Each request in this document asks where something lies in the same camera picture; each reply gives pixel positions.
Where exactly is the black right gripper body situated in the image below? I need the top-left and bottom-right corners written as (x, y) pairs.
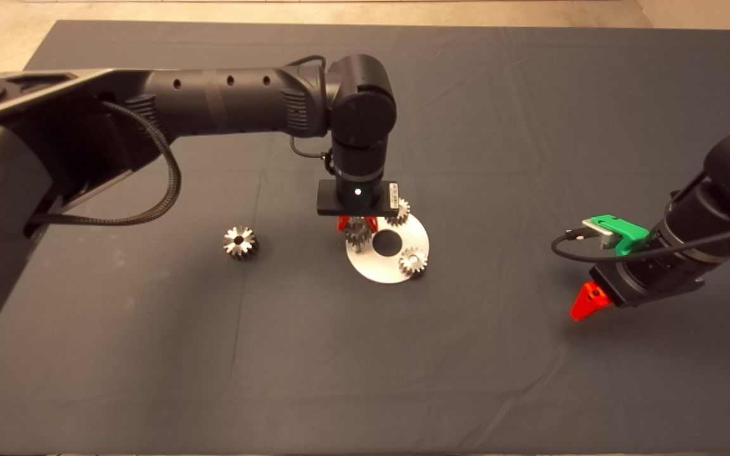
top-left (589, 239), bottom-right (708, 308)

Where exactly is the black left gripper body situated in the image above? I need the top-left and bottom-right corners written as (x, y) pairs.
top-left (316, 170), bottom-right (400, 217)

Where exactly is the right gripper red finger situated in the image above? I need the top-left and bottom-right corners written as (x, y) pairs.
top-left (570, 282), bottom-right (613, 322)

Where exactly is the small steel gear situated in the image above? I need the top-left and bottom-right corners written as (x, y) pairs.
top-left (343, 217), bottom-right (372, 253)
top-left (385, 198), bottom-right (411, 227)
top-left (399, 247), bottom-right (428, 277)

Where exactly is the large steel gear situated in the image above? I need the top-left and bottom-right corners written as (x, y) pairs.
top-left (223, 226), bottom-right (260, 261)

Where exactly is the round metal plate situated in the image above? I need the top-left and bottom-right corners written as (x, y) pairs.
top-left (345, 212), bottom-right (430, 284)

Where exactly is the dark grey table cloth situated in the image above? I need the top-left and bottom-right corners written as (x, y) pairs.
top-left (0, 21), bottom-right (730, 454)

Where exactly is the right green camera mount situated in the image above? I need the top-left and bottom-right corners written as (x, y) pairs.
top-left (590, 215), bottom-right (650, 257)

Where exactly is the left black camera cable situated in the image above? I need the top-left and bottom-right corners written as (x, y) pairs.
top-left (288, 54), bottom-right (335, 175)

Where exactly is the right silver camera box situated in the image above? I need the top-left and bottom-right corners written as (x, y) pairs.
top-left (582, 218), bottom-right (616, 249)

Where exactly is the left arm braided hose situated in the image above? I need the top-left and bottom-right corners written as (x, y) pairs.
top-left (23, 100), bottom-right (182, 238)

